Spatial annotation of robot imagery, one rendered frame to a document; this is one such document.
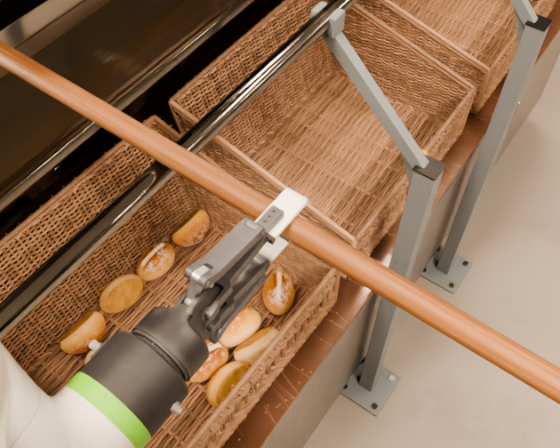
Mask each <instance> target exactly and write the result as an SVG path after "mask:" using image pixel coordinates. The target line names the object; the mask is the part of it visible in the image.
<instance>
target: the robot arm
mask: <svg viewBox="0 0 560 448"><path fill-rule="evenodd" d="M307 203H308V198H306V197H304V196H302V195H301V194H299V193H297V192H295V191H294V190H292V189H290V188H286V189H285V190H284V191H283V192H282V193H281V194H280V195H279V196H278V198H277V199H276V200H275V201H274V202H273V203H272V204H271V205H270V206H269V207H268V208H267V209H266V211H264V213H262V214H261V216H259V218H258V219H256V221H253V220H250V219H249V218H247V217H245V218H243V219H242V220H241V221H240V222H239V223H238V224H237V225H236V226H235V227H234V228H233V229H232V230H231V231H230V232H229V233H227V234H226V235H225V236H224V237H223V238H222V239H221V240H220V241H219V242H218V243H217V244H216V245H215V246H214V247H213V248H211V250H210V251H208V253H206V254H205V256H203V258H202V259H200V260H199V261H197V262H195V263H194V264H192V265H190V266H189V267H188V268H187V269H186V270H185V273H184V276H185V277H187V278H188V279H190V283H189V287H188V288H187V289H186V290H185V291H184V292H183V293H182V294H181V295H180V297H179V298H178V300H177V301H176V302H175V304H174V306H173V307H171V308H164V307H154V308H152V309H151V310H150V311H149V312H148V313H147V314H146V315H145V316H144V317H143V318H142V319H141V320H140V321H139V322H138V323H137V324H136V325H135V326H134V327H133V328H132V333H130V332H127V331H119V332H117V333H116V334H115V335H114V336H113V337H112V336H110V337H109V338H108V339H107V340H106V341H105V342H104V343H103V344H101V343H99V342H98V341H96V340H93V341H92V342H91V343H90V344H89V348H90V349H92V350H93V351H94V353H93V354H92V356H91V360H90V361H89V362H88V363H87V364H86V365H85V366H84V367H83V368H82V369H81V370H80V371H79V372H78V373H77V374H76V375H75V376H74V377H73V378H72V379H71V380H70V381H69V382H68V383H67V384H66V385H65V386H64V387H63V388H62V389H61V390H60V391H59V392H58V393H57V394H56V395H55V396H48V395H47V394H46V393H45V392H43V390H42V389H40V387H38V386H37V384H35V382H34V381H33V380H32V379H31V378H30V377H29V376H28V375H27V373H26V372H25V371H24V370H23V369H22V368H21V366H20V365H19V364H18V363H17V361H16V360H15V359H14V358H13V357H12V355H11V354H10V353H9V351H8V350H7V349H6V348H5V346H4V345H3V343H2V342H1V341H0V448H143V447H144V446H145V445H146V444H147V443H148V441H149V440H150V439H151V438H152V437H153V436H154V434H155V433H156V432H157V431H158V429H160V427H162V426H163V424H164V423H165V422H166V421H167V420H168V419H169V417H170V416H171V415H172V414H173V413H174V412H175V413H178V414H179V415H181V414H182V413H183V411H184V410H183V409H182V408H181V406H180V404H181V403H182V402H183V401H184V399H185V398H186V397H187V396H188V386H187V384H186V382H185V381H189V380H190V379H191V378H192V377H193V376H194V374H195V373H196V372H197V371H198V370H199V369H200V367H201V366H202V365H203V364H204V363H205V361H206V360H207V359H208V357H209V349H208V346H207V344H206V342H205V341H206V340H209V341H210V342H211V343H213V344H214V345H215V344H217V343H218V342H219V341H220V338H221V336H222V335H223V333H224V332H225V331H226V330H227V328H228V326H229V325H230V324H231V323H232V321H233V320H234V319H235V318H236V316H237V315H238V314H239V313H240V311H241V310H242V309H243V308H244V306H245V305H246V304H247V303H248V301H249V300H250V299H251V298H252V296H253V295H254V294H255V293H256V291H258V290H259V288H260V287H261V286H262V285H263V283H264V282H265V281H266V280H267V278H268V275H266V274H265V272H266V271H267V270H268V269H269V267H270V261H273V260H274V259H275V258H276V257H277V256H278V254H279V253H280V252H281V251H282V250H283V249H284V248H285V247H286V245H288V243H290V242H291V241H289V240H287V239H286V238H284V237H282V236H280V234H281V233H282V232H283V231H284V229H285V228H286V227H287V226H288V225H289V224H290V223H291V222H292V220H293V219H294V218H295V217H296V216H297V215H299V212H300V211H301V210H302V209H303V208H304V207H305V206H306V205H307ZM300 216H301V215H300ZM301 217H302V216H301ZM302 218H304V217H302ZM304 219H306V218H304Z"/></svg>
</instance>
